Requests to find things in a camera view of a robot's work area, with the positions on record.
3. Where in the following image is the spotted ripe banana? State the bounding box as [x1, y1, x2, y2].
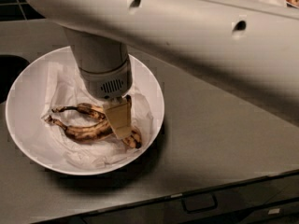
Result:
[43, 94, 133, 143]
[51, 102, 143, 150]

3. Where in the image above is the white paper towel in bowl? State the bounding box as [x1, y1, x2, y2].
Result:
[42, 64, 154, 170]

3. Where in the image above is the black drawer handle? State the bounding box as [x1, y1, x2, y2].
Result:
[181, 194, 218, 214]

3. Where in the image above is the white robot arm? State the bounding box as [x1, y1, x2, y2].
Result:
[26, 0, 299, 123]

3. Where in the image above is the large white bowl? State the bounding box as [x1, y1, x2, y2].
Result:
[6, 47, 164, 175]

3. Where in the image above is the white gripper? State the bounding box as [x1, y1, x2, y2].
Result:
[79, 58, 133, 139]

